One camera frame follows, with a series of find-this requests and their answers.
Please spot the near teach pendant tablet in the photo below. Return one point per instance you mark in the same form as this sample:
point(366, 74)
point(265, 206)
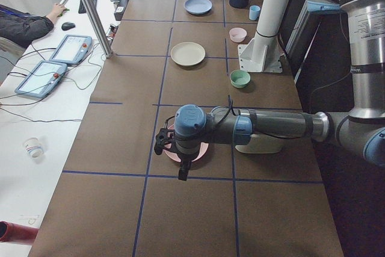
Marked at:
point(42, 79)

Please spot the pink plate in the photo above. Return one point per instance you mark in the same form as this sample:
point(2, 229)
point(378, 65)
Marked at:
point(201, 152)

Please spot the person's hand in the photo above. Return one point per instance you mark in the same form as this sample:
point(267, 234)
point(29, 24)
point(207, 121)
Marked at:
point(56, 12)

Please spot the aluminium frame post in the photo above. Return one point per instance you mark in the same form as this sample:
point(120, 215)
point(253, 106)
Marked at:
point(98, 28)

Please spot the white paper cup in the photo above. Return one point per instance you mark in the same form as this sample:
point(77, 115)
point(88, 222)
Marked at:
point(33, 147)

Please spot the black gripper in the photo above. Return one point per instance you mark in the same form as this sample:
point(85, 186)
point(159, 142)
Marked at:
point(186, 159)

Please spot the far teach pendant tablet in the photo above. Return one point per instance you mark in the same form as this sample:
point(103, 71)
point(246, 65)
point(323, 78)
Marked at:
point(72, 50)

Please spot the teach pendant tablet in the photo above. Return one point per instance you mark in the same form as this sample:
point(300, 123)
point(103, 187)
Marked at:
point(42, 79)
point(72, 50)

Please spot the person's dark sleeved forearm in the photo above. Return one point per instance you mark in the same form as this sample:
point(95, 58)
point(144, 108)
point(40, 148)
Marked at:
point(23, 28)

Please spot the cream toaster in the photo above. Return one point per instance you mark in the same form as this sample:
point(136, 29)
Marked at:
point(261, 144)

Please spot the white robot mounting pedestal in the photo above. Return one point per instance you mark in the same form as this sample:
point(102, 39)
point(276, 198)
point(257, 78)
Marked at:
point(261, 54)

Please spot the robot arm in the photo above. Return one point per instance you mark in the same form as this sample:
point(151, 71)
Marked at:
point(361, 130)

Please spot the light blue cup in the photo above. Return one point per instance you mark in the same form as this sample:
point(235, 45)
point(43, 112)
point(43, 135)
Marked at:
point(254, 12)

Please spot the blue plate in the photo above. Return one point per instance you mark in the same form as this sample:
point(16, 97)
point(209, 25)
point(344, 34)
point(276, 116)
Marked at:
point(198, 7)

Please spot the red cylinder object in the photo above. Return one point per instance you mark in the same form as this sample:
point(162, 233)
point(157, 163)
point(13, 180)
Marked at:
point(17, 233)

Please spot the green bowl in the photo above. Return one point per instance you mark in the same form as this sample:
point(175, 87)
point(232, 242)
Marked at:
point(239, 78)

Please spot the cream white plate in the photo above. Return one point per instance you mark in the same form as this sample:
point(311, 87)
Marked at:
point(188, 54)

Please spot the pink bowl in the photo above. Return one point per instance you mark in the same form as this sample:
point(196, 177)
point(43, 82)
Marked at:
point(237, 34)

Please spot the black computer mouse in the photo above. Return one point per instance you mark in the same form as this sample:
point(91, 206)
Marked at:
point(67, 26)

